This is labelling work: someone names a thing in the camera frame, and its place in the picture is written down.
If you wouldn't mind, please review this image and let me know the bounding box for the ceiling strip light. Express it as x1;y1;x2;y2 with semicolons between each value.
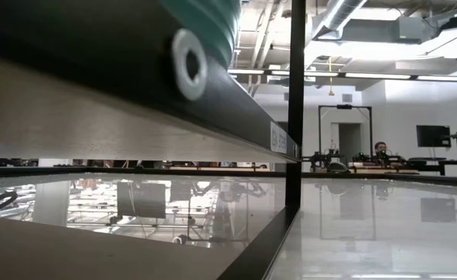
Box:
417;75;457;83
270;70;340;78
344;72;412;80
228;68;267;75

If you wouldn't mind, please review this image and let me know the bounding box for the black background rig frame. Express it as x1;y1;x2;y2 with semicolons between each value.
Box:
317;103;373;166

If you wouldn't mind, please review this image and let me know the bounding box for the background work table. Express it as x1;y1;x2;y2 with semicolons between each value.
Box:
348;156;457;176

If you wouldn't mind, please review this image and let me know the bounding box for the silver round ceiling duct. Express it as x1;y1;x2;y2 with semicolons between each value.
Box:
312;0;369;40

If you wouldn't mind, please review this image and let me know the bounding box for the grey rectangular ceiling duct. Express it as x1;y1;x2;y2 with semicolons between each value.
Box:
340;17;424;44

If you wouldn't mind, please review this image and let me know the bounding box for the black metal shelf frame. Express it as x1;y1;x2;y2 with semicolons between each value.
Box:
0;0;307;280

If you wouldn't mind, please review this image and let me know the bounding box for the wooden shelf board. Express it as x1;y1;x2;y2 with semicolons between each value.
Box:
0;54;299;164
0;215;255;280

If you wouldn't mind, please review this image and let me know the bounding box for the white shelf sticker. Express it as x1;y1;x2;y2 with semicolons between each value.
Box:
270;121;288;155

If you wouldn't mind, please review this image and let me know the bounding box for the black wire dish rack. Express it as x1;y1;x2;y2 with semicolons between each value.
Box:
0;166;457;188

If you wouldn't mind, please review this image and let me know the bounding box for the large dark green bowl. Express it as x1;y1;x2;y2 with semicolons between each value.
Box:
160;0;242;71

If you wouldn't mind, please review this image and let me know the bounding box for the silver shelf bolt washer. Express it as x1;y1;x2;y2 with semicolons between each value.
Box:
172;27;209;102

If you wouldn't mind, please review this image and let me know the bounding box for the black wall monitor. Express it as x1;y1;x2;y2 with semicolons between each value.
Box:
416;124;452;149

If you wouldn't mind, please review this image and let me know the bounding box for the yellow hanging cord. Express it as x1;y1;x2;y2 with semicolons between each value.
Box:
327;56;336;96

